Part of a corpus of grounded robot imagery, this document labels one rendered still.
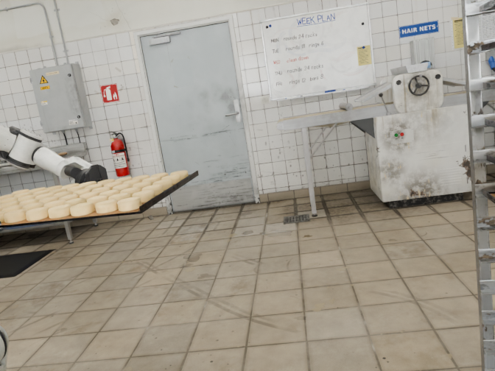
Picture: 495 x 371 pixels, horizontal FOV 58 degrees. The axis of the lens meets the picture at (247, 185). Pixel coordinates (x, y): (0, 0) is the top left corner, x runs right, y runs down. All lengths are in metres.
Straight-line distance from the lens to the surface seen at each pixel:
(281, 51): 5.00
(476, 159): 1.29
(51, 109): 5.44
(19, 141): 1.75
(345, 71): 5.02
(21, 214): 1.12
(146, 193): 1.02
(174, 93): 5.17
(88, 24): 5.49
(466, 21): 1.28
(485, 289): 1.41
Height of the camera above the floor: 1.19
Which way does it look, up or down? 11 degrees down
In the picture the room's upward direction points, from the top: 9 degrees counter-clockwise
